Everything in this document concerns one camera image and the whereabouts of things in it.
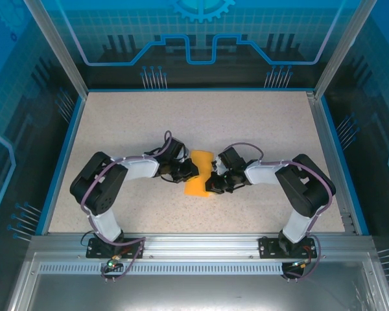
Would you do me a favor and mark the yellow paper sheet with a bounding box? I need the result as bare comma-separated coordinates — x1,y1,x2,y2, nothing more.
183,149,215,198

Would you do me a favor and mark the steel tray sheet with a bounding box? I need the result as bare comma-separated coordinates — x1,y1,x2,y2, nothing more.
25,273,373,311

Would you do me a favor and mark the blue table edge strip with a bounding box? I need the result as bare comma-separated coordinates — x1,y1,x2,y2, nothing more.
86,87,315,94
40,96,88,236
319,97,370,236

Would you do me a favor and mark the blue panel with gear print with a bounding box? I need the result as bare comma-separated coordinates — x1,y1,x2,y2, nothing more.
27,0,369,91

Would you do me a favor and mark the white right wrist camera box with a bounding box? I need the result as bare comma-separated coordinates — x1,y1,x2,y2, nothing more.
211,154,226,176

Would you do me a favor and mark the long aluminium mounting rail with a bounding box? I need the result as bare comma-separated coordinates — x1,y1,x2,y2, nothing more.
29,233,375,260

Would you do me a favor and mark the slotted aluminium cable duct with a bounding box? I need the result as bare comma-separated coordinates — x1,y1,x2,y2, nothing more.
38,262,288,275

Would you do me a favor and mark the short aluminium side rail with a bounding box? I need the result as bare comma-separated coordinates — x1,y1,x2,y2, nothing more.
306,91,357,234

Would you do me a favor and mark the cable connector with green light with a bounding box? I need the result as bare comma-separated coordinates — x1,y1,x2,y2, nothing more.
290,258,312,270
106,255,123,270

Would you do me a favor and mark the thin black cable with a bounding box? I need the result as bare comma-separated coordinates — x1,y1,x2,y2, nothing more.
80,229,97,249

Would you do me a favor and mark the aluminium enclosure post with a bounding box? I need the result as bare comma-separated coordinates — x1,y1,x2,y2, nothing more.
23,0,89,98
313,0,379,100

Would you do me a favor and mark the blue printed enclosure panel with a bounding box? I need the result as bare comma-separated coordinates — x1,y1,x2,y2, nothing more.
0,0,85,311
324,0,389,311

